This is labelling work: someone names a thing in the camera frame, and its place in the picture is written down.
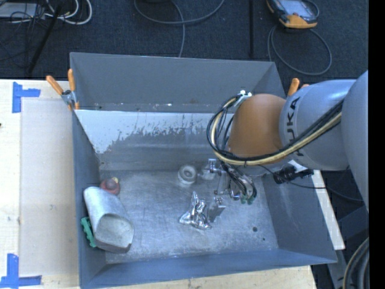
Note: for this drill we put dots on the pale wood board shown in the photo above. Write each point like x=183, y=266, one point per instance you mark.
x=45, y=191

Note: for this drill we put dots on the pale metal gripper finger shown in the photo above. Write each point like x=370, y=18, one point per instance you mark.
x=212, y=166
x=217, y=209

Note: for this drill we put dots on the grey metal bin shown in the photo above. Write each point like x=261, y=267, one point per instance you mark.
x=168, y=239

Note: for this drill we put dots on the large grey cup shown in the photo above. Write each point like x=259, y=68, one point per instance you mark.
x=108, y=221

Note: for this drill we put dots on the black cylinder on white bracket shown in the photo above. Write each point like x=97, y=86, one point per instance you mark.
x=288, y=173

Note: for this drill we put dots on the green toy block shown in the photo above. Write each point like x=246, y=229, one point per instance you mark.
x=88, y=232

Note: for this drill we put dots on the crumpled silver foil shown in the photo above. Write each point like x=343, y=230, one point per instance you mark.
x=197, y=214

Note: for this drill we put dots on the red and yellow toy fruit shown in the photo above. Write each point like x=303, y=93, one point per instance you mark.
x=110, y=186

